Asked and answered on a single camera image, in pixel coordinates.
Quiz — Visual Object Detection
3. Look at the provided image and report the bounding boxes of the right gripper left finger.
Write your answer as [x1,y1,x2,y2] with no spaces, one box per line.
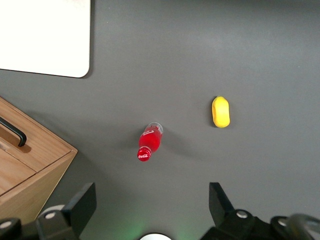
[36,182,97,240]

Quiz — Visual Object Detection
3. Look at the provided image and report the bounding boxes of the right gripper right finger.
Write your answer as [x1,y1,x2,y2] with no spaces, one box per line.
[199,182,266,240]

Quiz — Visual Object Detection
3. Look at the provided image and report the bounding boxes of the red coke bottle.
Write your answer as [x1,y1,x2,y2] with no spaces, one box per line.
[136,122,164,163]

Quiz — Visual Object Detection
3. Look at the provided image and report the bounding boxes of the white rectangular tray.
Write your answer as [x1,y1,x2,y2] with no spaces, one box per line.
[0,0,91,79]

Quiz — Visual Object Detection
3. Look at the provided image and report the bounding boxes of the wooden drawer cabinet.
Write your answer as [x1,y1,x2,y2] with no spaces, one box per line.
[0,96,79,225]

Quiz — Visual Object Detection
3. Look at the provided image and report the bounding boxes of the wooden drawer front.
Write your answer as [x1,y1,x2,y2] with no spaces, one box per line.
[0,149,38,196]
[0,99,72,174]

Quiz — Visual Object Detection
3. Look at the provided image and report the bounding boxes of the yellow lemon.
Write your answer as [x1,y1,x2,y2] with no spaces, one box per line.
[211,95,231,129]

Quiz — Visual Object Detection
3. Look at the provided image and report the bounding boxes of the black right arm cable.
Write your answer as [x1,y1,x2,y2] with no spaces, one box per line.
[286,213,320,240]

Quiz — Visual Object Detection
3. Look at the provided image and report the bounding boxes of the black drawer handle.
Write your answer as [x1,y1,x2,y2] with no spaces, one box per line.
[0,116,27,148]

